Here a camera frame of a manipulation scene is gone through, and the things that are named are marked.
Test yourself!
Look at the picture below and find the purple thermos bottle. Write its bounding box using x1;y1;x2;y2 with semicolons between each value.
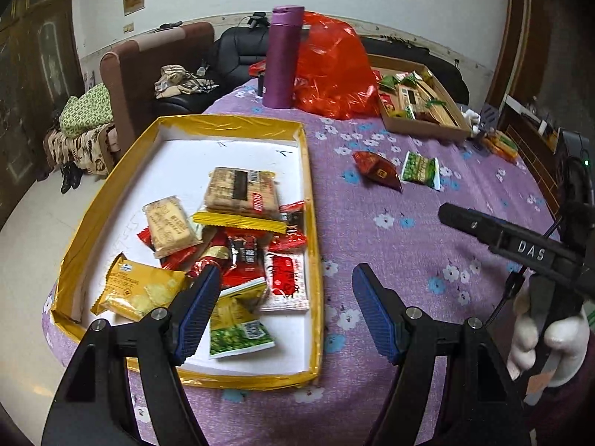
263;6;305;109

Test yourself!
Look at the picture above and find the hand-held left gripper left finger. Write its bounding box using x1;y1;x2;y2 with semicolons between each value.
42;265;222;446

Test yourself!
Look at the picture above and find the red and white snack packet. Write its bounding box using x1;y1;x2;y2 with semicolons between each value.
261;251;311;312

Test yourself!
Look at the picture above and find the beige biscuit packet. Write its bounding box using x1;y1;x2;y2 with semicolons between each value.
142;195;204;259

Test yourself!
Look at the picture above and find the plaid cloth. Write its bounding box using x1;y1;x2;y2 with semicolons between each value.
155;64;219;100

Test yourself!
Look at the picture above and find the dark red triangular snack packet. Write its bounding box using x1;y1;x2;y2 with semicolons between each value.
352;151;403;192

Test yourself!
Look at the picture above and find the black cable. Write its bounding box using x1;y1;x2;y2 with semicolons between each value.
486;220;565;335

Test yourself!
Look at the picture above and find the brown cardboard box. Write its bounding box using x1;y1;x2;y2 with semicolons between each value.
367;54;472;141

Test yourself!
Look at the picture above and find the brown wooden door frame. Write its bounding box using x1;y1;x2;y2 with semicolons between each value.
483;0;556;112

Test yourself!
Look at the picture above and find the person's right hand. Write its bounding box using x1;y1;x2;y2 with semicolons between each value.
506;283;589;387

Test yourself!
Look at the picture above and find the brown biscuit packet yellow edge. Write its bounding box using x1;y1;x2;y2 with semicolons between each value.
193;166;287;234

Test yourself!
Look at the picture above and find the black leather sofa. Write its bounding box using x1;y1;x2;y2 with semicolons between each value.
155;25;470;117

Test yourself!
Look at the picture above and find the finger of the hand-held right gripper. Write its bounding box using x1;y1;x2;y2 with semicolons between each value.
438;203;565;285

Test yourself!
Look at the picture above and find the pair of black shoes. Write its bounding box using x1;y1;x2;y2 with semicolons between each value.
60;162;83;194

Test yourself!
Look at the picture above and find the yellow cracker packet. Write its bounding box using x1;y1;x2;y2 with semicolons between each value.
90;253;190;322

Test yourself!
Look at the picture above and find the white tissue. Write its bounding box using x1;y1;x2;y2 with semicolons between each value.
460;107;482;138

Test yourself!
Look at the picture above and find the plain red snack packet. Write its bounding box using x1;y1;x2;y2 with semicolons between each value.
136;227;200;271

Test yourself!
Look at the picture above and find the red plastic bag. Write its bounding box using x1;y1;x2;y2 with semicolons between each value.
293;12;383;120

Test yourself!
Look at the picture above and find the shiny red snack stick packet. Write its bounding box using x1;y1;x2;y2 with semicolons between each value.
188;245;239;280

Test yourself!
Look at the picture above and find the grey slotted tool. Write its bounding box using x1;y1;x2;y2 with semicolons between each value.
479;104;501;132

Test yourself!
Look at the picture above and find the yellow cardboard tray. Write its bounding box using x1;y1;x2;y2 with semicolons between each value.
50;115;325;390

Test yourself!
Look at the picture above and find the beige patterned blanket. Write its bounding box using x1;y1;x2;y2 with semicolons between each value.
44;123;118;178

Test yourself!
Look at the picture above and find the brown armchair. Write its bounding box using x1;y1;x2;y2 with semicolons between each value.
99;22;215;150

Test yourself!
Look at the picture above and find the dark wooden door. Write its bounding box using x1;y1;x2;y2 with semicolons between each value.
0;0;84;224

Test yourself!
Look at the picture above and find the green pea snack packet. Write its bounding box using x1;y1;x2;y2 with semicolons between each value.
401;151;441;190
209;288;276;359

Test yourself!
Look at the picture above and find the person's right forearm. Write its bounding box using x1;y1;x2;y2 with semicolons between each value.
525;372;595;446

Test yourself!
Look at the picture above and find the green patterned cushion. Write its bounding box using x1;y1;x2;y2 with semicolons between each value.
59;83;112;139

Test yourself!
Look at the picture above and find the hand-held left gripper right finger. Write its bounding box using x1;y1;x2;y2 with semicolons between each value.
352;263;531;446

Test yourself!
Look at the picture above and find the orange snack packet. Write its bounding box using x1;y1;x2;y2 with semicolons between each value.
481;131;520;161

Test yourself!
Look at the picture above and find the red snack packet black label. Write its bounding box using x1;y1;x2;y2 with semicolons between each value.
279;201;308;237

